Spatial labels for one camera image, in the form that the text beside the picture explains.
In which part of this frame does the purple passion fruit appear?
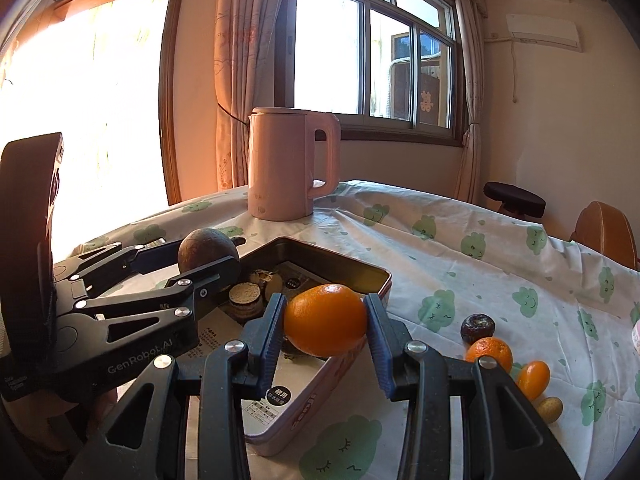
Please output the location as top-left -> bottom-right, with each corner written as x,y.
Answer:
177,228 -> 240,273

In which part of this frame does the small green-brown longan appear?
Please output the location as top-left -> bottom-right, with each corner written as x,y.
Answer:
536,396 -> 564,425

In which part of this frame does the smooth oval orange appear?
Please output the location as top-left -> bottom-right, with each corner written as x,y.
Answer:
516,361 -> 550,401

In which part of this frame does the large wrinkled mandarin orange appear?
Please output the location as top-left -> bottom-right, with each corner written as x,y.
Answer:
464,337 -> 513,373

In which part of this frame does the small orange citrus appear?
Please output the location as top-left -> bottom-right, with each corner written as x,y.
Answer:
283,284 -> 368,358

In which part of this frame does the brown kiwi fruit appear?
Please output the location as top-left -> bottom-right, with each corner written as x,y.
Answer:
264,273 -> 283,301

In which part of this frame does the printed paper leaflet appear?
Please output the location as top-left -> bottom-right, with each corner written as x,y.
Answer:
177,260 -> 331,437

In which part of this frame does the white cloud-print tablecloth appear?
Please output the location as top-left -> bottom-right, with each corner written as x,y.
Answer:
86,181 -> 639,479

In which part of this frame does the pink metal tin box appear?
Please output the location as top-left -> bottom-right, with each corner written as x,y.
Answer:
189,237 -> 392,456

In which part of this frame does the pink cartoon cup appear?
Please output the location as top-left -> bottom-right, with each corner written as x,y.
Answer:
631,320 -> 640,355

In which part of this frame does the pink electric kettle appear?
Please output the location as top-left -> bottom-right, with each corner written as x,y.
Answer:
247,107 -> 341,221

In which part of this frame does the brown leather chair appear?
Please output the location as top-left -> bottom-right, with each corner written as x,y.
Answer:
570,200 -> 638,270

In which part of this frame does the dark round stool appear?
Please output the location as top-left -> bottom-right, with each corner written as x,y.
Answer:
483,182 -> 546,220

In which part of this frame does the left pink curtain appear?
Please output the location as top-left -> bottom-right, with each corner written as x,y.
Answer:
214,0 -> 282,190

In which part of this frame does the pink curtain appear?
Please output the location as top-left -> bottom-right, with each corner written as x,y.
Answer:
214,0 -> 282,190
454,0 -> 488,204

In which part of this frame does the brown framed window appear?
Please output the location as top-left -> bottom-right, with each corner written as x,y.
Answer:
274,0 -> 466,145

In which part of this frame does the right pink curtain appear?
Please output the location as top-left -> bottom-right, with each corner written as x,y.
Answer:
454,0 -> 488,204

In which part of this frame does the white wall air conditioner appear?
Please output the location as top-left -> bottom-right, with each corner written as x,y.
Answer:
506,14 -> 582,52

